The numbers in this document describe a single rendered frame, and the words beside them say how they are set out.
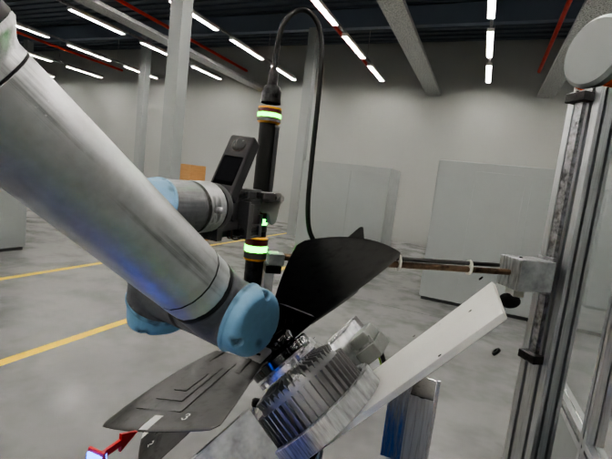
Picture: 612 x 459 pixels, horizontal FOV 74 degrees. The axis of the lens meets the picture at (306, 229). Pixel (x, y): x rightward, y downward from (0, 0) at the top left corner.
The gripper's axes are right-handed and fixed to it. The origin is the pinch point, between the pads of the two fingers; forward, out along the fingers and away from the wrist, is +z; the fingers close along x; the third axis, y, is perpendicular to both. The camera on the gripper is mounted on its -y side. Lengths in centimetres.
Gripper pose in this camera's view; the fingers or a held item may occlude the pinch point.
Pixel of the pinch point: (269, 193)
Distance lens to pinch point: 79.8
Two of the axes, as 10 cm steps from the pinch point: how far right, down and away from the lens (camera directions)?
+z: 3.6, -0.7, 9.3
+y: -1.1, 9.9, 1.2
